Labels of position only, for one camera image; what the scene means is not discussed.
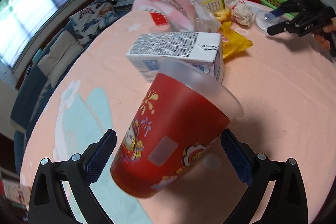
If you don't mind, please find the yellow snack wrapper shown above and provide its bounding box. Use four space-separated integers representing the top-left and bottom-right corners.
214 9 253 60

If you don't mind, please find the white milk carton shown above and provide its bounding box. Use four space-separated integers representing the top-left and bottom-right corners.
126 32 224 83

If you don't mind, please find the pink plastic bag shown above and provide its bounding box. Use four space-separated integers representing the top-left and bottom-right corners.
132 0 221 33

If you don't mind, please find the red printed plastic cup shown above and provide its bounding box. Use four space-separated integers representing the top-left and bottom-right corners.
110 58 244 198

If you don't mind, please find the white paper cup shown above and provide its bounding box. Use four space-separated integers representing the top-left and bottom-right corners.
255 10 286 34

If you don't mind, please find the red white wrapper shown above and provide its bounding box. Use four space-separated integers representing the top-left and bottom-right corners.
231 2 255 27

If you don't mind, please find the person's right hand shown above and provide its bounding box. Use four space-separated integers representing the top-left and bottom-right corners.
313 23 335 50

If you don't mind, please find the green plastic waste basket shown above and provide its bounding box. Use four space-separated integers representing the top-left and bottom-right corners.
260 0 298 19

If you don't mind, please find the blue sofa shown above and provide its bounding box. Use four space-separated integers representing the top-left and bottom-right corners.
10 0 123 172

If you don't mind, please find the beige cushion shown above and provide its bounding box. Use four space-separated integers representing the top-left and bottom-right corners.
38 31 83 88

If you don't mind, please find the butterfly pillow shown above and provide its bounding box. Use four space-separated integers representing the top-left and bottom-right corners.
70 1 119 46

